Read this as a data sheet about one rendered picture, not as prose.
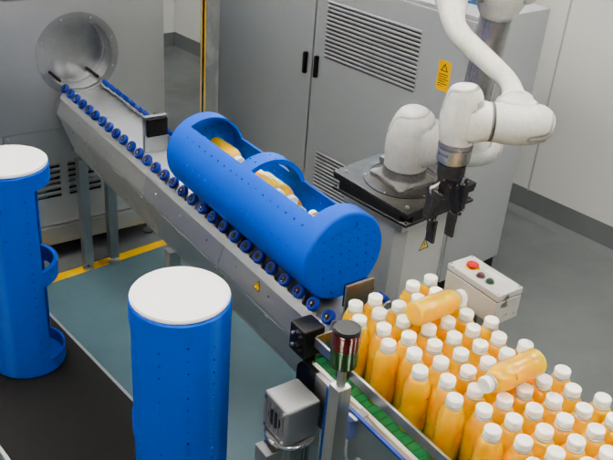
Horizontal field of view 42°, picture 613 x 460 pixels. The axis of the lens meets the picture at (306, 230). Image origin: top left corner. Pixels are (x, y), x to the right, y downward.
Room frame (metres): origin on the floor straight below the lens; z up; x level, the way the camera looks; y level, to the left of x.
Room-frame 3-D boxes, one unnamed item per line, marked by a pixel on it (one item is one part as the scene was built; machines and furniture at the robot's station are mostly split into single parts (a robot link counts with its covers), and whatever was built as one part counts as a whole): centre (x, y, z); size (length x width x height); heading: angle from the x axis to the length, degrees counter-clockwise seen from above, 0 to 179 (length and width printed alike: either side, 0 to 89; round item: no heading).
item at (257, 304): (2.77, 0.47, 0.79); 2.17 x 0.29 x 0.34; 37
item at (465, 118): (1.94, -0.38, 1.58); 0.13 x 0.11 x 0.16; 91
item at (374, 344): (1.68, -0.22, 0.98); 0.07 x 0.07 x 0.17
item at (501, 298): (1.95, -0.52, 1.05); 0.20 x 0.10 x 0.10; 37
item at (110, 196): (3.60, 1.01, 0.31); 0.06 x 0.06 x 0.63; 37
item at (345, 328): (1.41, -0.11, 1.18); 0.06 x 0.06 x 0.16
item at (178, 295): (1.82, 0.33, 1.03); 0.28 x 0.28 x 0.01
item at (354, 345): (1.41, -0.11, 1.23); 0.06 x 0.06 x 0.04
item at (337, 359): (1.41, -0.11, 1.18); 0.06 x 0.06 x 0.05
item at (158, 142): (3.00, 0.64, 1.00); 0.10 x 0.04 x 0.15; 127
